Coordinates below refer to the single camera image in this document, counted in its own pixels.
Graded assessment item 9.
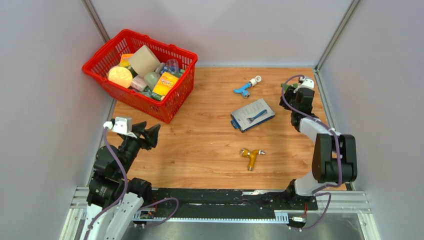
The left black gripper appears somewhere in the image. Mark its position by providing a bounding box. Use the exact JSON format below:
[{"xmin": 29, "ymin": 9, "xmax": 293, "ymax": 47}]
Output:
[{"xmin": 117, "ymin": 121, "xmax": 161, "ymax": 177}]

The green water faucet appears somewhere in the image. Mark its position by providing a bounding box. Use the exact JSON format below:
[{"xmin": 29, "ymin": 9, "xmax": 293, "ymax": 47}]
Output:
[{"xmin": 280, "ymin": 83, "xmax": 299, "ymax": 93}]

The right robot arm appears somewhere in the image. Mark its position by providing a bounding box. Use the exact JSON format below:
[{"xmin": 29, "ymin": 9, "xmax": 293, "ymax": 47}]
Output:
[{"xmin": 279, "ymin": 86, "xmax": 358, "ymax": 210}]

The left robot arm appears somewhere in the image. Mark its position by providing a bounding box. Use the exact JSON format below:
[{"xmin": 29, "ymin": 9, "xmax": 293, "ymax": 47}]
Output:
[{"xmin": 80, "ymin": 117, "xmax": 161, "ymax": 240}]

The pink wrapped soap bar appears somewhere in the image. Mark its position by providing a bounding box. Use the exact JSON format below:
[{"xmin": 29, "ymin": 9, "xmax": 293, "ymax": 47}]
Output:
[{"xmin": 130, "ymin": 75, "xmax": 148, "ymax": 92}]

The pale green soap bar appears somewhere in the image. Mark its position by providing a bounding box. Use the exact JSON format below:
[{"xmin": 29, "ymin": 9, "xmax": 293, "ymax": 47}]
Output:
[{"xmin": 143, "ymin": 71, "xmax": 161, "ymax": 90}]

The yellow orange snack packet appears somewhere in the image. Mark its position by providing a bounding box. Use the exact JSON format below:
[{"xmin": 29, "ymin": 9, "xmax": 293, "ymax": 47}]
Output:
[{"xmin": 151, "ymin": 72, "xmax": 179, "ymax": 101}]

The blue faucet with white fitting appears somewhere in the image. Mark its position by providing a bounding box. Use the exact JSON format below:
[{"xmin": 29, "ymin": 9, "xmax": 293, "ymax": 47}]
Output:
[{"xmin": 233, "ymin": 75, "xmax": 262, "ymax": 99}]

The razor blister pack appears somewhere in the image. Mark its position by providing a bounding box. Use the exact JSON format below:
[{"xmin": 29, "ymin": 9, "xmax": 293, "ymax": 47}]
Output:
[{"xmin": 230, "ymin": 98, "xmax": 276, "ymax": 133}]

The orange round sponge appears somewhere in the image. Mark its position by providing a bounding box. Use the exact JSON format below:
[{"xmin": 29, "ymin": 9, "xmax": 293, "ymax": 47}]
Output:
[{"xmin": 107, "ymin": 66, "xmax": 133, "ymax": 88}]

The brown cardboard box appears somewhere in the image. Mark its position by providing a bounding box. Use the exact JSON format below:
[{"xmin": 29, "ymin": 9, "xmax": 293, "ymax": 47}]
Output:
[{"xmin": 128, "ymin": 45, "xmax": 161, "ymax": 77}]

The orange packet in basket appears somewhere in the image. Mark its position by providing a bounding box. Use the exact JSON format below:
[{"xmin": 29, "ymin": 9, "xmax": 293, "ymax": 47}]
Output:
[{"xmin": 118, "ymin": 53, "xmax": 133, "ymax": 68}]

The yellow brass faucet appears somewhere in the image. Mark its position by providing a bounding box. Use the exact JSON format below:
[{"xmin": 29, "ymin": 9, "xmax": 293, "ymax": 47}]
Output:
[{"xmin": 240, "ymin": 148, "xmax": 266, "ymax": 171}]

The red plastic shopping basket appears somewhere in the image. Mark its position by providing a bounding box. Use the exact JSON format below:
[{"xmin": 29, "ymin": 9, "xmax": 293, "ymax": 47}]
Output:
[{"xmin": 81, "ymin": 29, "xmax": 198, "ymax": 124}]

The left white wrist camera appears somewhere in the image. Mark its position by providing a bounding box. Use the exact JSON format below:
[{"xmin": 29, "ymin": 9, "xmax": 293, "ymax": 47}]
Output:
[{"xmin": 111, "ymin": 116, "xmax": 136, "ymax": 138}]

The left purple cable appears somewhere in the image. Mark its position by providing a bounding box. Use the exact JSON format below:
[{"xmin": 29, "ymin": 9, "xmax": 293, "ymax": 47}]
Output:
[{"xmin": 82, "ymin": 121, "xmax": 180, "ymax": 240}]

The purple cable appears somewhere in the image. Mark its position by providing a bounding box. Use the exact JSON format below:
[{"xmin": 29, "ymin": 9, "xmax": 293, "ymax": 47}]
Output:
[
  {"xmin": 82, "ymin": 121, "xmax": 180, "ymax": 240},
  {"xmin": 280, "ymin": 74, "xmax": 344, "ymax": 232}
]

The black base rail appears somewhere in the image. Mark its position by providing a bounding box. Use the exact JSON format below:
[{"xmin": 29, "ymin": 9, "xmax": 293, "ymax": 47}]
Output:
[{"xmin": 147, "ymin": 188, "xmax": 318, "ymax": 220}]

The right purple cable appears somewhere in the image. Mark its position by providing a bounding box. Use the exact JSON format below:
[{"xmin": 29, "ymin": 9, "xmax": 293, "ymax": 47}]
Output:
[{"xmin": 280, "ymin": 74, "xmax": 344, "ymax": 232}]

